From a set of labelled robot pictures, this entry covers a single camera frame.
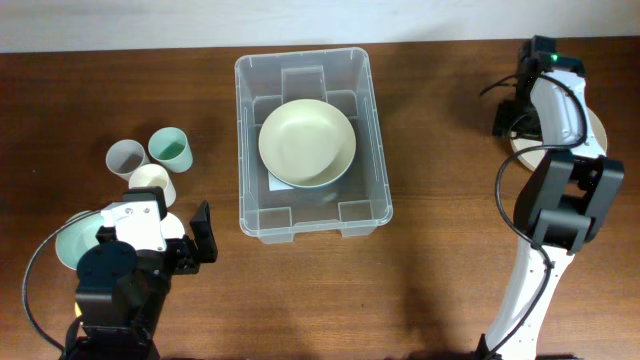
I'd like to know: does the cream plastic cup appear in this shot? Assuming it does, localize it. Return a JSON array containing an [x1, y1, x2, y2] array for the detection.
[[128, 164, 177, 207]]

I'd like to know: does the cream large bowl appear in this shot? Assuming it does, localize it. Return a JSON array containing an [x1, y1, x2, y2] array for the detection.
[[258, 99, 357, 179]]

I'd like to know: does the green small bowl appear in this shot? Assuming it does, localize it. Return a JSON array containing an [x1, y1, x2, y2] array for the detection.
[[55, 210, 103, 270]]

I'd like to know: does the blue large bowl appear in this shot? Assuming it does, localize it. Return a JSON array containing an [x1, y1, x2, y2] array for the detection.
[[279, 156, 355, 189]]

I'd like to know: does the white label in bin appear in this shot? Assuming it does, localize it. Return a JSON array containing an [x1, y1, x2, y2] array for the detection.
[[268, 172, 292, 192]]

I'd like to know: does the beige large bowl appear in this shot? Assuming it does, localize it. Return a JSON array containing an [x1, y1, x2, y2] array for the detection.
[[509, 107, 609, 172]]

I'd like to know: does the white small bowl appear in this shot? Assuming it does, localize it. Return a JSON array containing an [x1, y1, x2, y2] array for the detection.
[[160, 212, 186, 239]]

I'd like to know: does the clear plastic storage bin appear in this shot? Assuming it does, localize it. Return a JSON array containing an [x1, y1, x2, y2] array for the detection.
[[235, 47, 393, 244]]

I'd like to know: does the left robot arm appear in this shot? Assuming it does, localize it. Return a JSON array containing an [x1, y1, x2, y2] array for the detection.
[[62, 201, 218, 359]]

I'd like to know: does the green plastic cup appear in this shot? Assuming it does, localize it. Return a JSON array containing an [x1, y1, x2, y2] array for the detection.
[[148, 127, 193, 173]]

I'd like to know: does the grey plastic cup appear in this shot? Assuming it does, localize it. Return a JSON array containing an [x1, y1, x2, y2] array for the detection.
[[105, 139, 150, 181]]

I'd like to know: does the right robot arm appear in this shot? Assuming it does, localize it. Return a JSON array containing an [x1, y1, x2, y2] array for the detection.
[[476, 52, 624, 359]]

